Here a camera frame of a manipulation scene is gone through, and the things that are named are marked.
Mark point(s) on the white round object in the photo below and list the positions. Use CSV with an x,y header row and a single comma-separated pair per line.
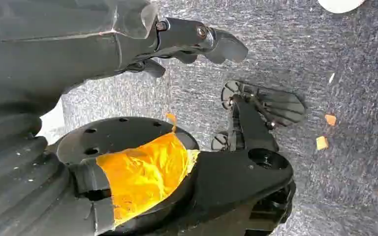
x,y
340,5

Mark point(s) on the black robot leg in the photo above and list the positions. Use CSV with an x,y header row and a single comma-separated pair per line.
x,y
241,176

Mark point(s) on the black ribbed robot foot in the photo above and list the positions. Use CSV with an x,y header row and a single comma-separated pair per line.
x,y
273,102

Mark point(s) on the black round perforated plate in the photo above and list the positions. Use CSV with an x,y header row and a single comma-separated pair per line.
x,y
117,133

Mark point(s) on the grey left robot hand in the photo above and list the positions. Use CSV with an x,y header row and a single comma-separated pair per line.
x,y
45,49

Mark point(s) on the ribbed grey left arm sleeve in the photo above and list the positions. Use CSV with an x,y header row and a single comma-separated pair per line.
x,y
16,182

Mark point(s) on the small white paper scrap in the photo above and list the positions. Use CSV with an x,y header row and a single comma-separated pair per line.
x,y
331,78

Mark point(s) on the yellow tape scrap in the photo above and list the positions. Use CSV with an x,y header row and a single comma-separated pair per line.
x,y
322,143

